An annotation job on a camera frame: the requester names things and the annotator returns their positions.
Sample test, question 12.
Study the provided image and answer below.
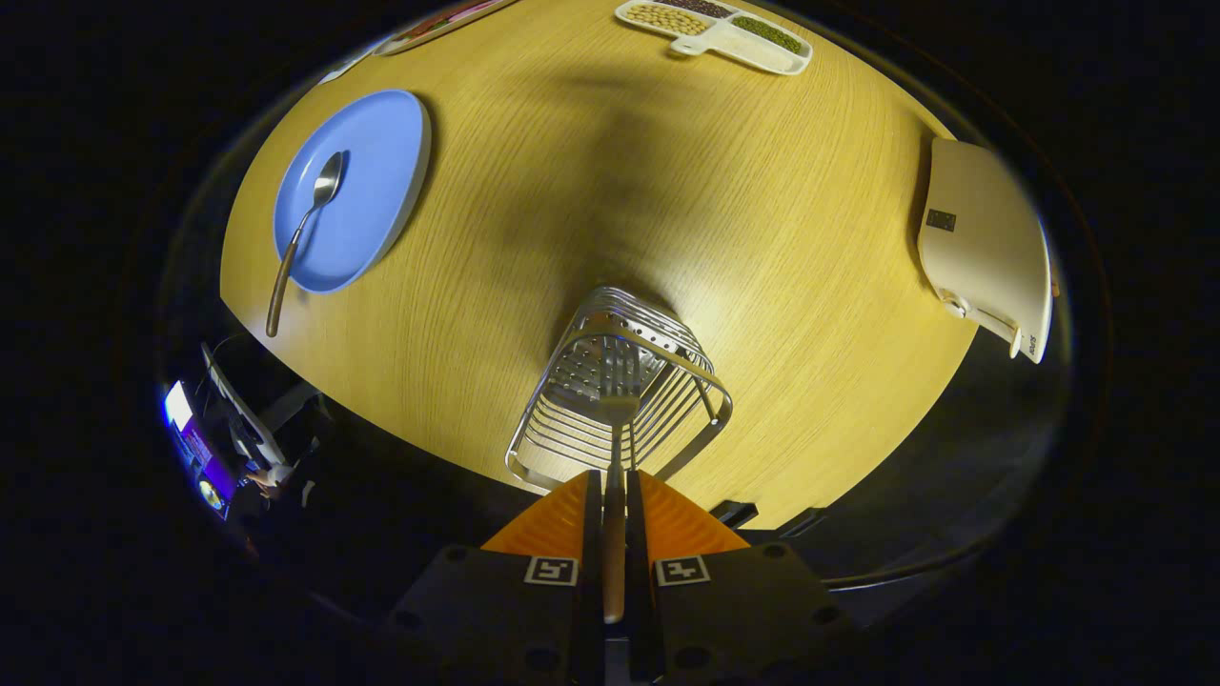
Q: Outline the white divided dish with beans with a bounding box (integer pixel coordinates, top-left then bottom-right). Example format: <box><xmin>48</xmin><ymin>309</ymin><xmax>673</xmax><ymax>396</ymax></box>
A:
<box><xmin>615</xmin><ymin>0</ymin><xmax>814</xmax><ymax>76</ymax></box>

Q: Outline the metal wire basket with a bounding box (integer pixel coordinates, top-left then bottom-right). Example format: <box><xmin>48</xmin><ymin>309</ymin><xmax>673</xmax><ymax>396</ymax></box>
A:
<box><xmin>505</xmin><ymin>286</ymin><xmax>734</xmax><ymax>496</ymax></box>

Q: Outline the fork with wooden handle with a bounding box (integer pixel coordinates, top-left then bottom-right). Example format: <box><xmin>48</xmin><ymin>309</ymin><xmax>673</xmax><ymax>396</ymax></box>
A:
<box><xmin>593</xmin><ymin>335</ymin><xmax>649</xmax><ymax>625</ymax></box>

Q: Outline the computer screen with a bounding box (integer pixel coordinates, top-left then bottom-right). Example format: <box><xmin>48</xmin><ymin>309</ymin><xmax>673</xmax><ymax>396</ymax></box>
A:
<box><xmin>162</xmin><ymin>379</ymin><xmax>239</xmax><ymax>520</ymax></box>

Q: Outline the grey laptop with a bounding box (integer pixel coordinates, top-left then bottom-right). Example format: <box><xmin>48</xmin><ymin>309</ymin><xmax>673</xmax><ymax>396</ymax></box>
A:
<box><xmin>198</xmin><ymin>341</ymin><xmax>292</xmax><ymax>482</ymax></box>

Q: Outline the blue plate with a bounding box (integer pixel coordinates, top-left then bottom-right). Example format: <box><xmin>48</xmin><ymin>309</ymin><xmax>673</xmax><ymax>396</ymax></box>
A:
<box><xmin>274</xmin><ymin>89</ymin><xmax>433</xmax><ymax>294</ymax></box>

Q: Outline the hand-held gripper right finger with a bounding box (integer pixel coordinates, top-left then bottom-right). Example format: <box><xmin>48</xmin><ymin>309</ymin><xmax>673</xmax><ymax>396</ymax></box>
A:
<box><xmin>624</xmin><ymin>469</ymin><xmax>859</xmax><ymax>686</ymax></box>

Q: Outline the spoon with wooden handle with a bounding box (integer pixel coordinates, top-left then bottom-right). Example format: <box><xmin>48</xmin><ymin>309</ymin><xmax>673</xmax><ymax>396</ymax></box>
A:
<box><xmin>266</xmin><ymin>151</ymin><xmax>347</xmax><ymax>338</ymax></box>

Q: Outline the white toaster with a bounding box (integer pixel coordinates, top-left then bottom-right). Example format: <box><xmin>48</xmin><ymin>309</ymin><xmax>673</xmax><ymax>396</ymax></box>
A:
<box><xmin>917</xmin><ymin>136</ymin><xmax>1054</xmax><ymax>364</ymax></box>

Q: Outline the plate with food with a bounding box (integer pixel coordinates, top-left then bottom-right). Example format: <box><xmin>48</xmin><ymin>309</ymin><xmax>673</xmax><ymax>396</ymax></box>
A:
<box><xmin>376</xmin><ymin>0</ymin><xmax>520</xmax><ymax>56</ymax></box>

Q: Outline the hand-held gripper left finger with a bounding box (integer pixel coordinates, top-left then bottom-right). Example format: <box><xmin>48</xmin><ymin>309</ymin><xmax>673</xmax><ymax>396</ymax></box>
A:
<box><xmin>386</xmin><ymin>469</ymin><xmax>606</xmax><ymax>686</ymax></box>

